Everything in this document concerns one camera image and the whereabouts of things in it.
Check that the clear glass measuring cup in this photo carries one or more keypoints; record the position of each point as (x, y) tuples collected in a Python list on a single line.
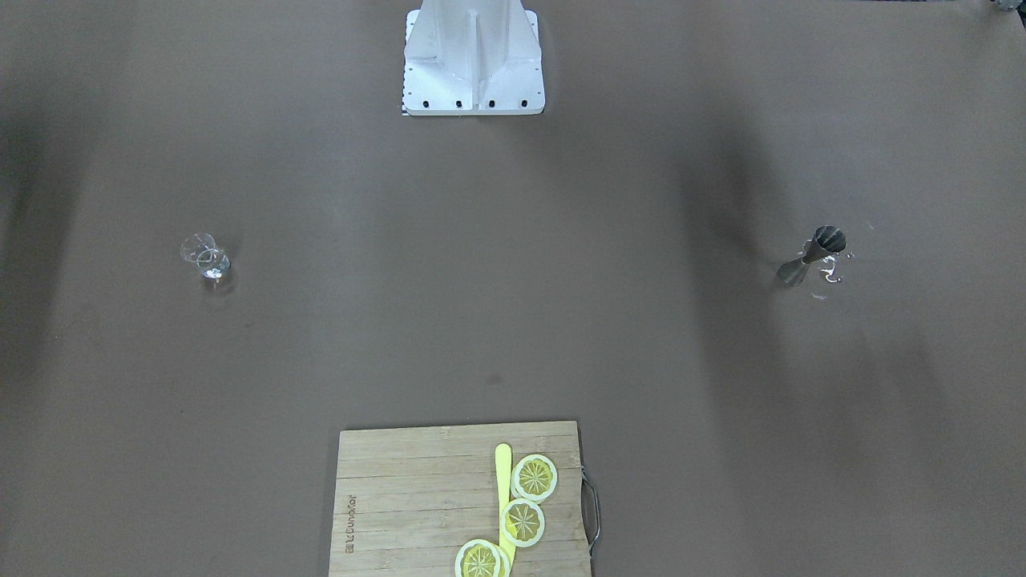
[(202, 251)]

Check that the steel double jigger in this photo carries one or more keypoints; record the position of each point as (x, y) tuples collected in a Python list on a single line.
[(825, 241)]

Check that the middle lemon slice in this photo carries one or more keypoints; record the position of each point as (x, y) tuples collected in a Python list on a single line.
[(522, 523)]

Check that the bamboo cutting board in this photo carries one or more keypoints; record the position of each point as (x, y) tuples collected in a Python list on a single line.
[(408, 498)]

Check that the lemon slice at knife end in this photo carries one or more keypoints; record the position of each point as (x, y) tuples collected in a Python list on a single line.
[(479, 557)]

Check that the lemon slice near handle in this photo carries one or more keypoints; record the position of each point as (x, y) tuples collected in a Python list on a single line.
[(534, 478)]

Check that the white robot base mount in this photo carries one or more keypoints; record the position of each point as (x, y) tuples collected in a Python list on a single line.
[(472, 58)]

